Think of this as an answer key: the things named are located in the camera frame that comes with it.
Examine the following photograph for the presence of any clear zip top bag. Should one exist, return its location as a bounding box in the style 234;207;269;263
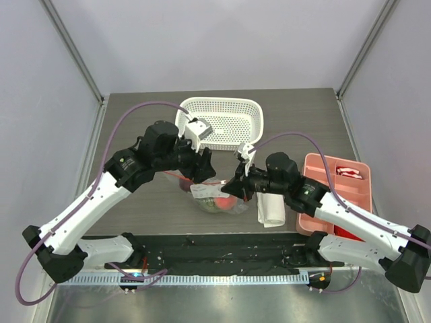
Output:
164;170;248;215

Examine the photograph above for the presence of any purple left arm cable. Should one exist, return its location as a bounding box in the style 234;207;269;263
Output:
15;102;191;306

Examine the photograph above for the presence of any pink divided tray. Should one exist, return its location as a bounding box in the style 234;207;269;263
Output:
296;153;372;236

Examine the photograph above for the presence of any dark red fake fruit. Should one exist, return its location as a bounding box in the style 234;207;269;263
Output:
178;178;193;192

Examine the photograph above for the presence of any white folded towel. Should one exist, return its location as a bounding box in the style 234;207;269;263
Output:
257;192;286;228

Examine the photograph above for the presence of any white slotted cable duct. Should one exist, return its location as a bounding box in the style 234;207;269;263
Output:
61;271;309;287

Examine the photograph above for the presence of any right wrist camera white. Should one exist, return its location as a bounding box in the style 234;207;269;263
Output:
234;142;256;176

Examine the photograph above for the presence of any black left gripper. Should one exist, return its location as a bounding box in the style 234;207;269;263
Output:
154;133;216;184

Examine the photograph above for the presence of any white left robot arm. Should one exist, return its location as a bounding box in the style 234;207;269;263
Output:
23;118;216;283

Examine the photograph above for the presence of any white perforated plastic basket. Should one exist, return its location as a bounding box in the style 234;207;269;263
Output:
180;97;264;151

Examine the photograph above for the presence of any red white striped packet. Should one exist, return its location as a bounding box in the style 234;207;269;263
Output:
336;166;363;180

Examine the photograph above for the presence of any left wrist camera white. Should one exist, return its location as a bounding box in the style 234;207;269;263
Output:
184;118;213;152

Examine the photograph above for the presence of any green fake broccoli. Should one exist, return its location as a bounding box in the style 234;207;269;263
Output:
196;198;219;213

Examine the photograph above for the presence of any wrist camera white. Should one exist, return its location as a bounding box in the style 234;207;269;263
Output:
184;118;213;152
234;142;256;176

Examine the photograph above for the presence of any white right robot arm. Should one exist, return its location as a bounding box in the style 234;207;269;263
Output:
221;145;430;293

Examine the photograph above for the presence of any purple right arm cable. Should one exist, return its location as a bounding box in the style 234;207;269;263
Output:
251;131;431;252

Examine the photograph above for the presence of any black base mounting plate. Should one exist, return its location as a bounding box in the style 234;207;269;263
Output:
99;233;330;277

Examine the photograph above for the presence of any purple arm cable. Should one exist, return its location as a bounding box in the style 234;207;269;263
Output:
251;131;431;252
15;102;191;306

